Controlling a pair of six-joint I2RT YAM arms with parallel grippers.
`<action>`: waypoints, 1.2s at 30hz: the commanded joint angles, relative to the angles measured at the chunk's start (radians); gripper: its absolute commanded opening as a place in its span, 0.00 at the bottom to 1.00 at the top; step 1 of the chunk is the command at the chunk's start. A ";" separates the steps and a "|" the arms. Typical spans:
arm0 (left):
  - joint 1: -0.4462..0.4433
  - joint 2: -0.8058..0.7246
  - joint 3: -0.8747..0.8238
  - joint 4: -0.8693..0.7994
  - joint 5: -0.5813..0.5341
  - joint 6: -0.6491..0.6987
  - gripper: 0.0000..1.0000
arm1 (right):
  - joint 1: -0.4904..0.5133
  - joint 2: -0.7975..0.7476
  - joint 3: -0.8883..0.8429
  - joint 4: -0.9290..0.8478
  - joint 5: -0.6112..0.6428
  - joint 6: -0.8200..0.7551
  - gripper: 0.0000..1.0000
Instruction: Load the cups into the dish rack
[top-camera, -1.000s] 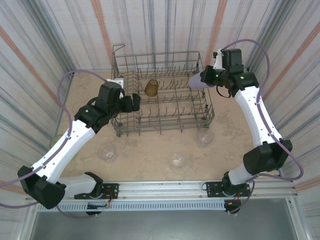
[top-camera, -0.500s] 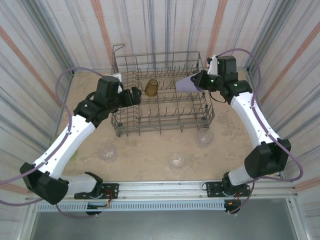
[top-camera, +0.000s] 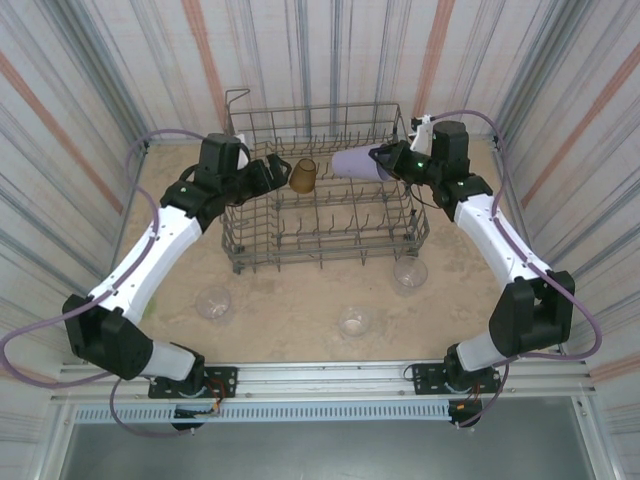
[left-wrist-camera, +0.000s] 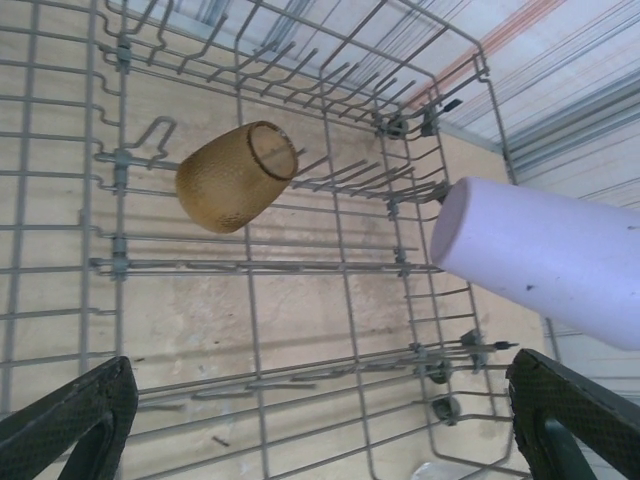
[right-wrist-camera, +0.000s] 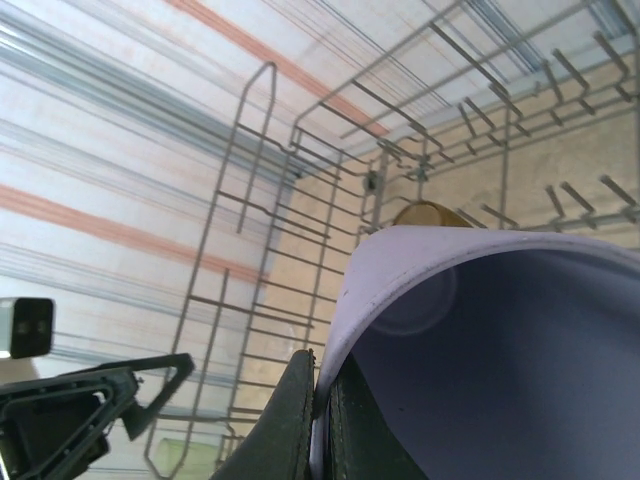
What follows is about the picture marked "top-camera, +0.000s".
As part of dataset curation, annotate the amber textured cup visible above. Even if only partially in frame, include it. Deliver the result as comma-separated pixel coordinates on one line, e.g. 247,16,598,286
288,158,317,195

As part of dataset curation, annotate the lilac plastic cup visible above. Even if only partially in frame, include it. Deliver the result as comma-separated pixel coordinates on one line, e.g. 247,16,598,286
331,145,389,182

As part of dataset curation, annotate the clear plastic cup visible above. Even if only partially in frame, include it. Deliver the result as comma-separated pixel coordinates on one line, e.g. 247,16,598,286
194,287,234,326
392,257,430,296
338,305,374,340

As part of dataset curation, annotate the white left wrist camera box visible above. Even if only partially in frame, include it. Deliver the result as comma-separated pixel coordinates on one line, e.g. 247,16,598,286
233,132,252,170

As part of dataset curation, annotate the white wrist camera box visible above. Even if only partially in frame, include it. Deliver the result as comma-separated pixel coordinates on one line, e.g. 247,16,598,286
409,113,437,151
233,132,252,170

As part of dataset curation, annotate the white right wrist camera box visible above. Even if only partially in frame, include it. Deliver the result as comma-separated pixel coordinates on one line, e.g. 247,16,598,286
409,113,437,151

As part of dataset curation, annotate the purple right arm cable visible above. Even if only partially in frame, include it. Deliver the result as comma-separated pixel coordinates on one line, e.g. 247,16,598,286
433,109,604,430

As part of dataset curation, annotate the grey wire dish rack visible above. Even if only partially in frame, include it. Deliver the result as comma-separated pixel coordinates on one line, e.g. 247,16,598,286
219,88,430,275

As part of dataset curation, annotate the aluminium mounting rail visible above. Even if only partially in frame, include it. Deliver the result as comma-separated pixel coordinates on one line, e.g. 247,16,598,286
49,355,599,404

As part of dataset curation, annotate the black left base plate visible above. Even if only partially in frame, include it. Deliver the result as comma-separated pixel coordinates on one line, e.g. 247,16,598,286
148,365,239,400

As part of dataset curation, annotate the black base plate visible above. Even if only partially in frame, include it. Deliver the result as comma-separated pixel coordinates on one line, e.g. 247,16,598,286
410,360,503,397
148,365,239,400

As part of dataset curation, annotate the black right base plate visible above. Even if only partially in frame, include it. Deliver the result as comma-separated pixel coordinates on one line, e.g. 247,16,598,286
410,360,503,397

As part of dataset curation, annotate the white slotted cable duct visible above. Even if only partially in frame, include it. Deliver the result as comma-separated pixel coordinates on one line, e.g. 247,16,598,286
72,402,454,424

